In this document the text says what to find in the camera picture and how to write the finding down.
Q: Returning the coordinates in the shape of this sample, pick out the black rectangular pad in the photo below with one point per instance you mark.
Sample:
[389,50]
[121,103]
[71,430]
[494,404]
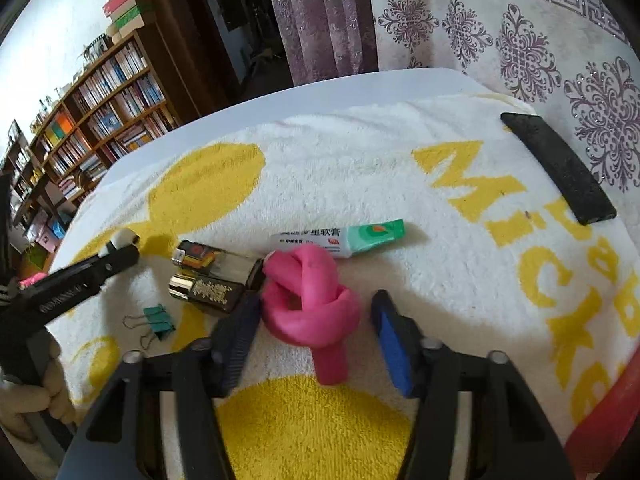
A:
[560,165]

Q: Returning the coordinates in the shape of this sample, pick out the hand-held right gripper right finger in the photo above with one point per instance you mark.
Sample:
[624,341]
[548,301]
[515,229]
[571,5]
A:
[395,345]

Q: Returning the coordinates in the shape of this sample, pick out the stack of books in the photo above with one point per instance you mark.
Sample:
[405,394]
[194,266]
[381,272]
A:
[127,10]

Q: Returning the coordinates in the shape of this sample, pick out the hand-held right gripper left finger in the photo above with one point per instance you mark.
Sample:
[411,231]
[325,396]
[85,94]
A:
[240,332]

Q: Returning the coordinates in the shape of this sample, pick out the black and gold lighter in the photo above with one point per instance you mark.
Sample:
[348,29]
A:
[210,292]

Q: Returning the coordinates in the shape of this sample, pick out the pink knotted foam toy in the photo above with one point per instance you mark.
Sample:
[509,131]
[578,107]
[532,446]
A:
[310,305]

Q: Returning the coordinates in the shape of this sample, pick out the green and white ointment tube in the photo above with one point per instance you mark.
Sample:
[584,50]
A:
[350,239]

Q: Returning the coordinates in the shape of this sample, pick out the wooden bookshelf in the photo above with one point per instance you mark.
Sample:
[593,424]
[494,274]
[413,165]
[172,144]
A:
[165,75]

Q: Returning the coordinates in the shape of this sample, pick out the green binder clip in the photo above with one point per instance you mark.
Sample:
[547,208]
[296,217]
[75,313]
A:
[160,322]

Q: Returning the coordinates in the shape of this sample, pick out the clear lighter with red label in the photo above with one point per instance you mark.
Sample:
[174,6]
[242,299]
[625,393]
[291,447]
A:
[220,262]

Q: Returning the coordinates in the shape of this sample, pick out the white and yellow towel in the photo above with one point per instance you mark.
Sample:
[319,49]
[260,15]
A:
[350,175]

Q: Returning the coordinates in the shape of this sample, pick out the purple sheer curtain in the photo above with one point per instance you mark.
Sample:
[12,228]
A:
[320,25]

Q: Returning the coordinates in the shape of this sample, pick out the small white object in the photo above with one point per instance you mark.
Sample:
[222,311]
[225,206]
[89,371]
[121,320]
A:
[125,239]

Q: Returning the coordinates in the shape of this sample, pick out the rows of shelved books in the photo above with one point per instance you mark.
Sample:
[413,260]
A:
[107,85]

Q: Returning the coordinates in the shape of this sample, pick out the white purple-patterned curtain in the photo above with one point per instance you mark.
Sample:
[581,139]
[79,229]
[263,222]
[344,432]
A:
[500,35]

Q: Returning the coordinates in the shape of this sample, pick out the person's left hand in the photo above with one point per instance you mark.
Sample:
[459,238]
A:
[50,390]

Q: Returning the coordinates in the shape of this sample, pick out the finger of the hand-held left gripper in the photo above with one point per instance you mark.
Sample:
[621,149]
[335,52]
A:
[112,265]

